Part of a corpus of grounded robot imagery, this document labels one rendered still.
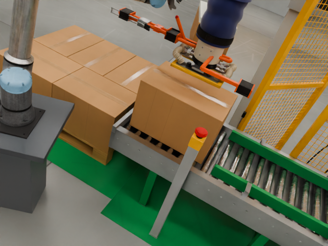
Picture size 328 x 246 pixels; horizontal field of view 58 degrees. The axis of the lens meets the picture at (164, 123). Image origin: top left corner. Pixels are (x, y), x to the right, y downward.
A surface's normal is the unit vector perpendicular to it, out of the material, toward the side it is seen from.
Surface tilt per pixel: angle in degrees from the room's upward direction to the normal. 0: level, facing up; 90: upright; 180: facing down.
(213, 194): 90
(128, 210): 0
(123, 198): 0
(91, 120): 90
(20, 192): 90
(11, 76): 6
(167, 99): 90
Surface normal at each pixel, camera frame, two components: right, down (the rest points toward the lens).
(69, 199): 0.25, -0.75
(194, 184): -0.43, 0.48
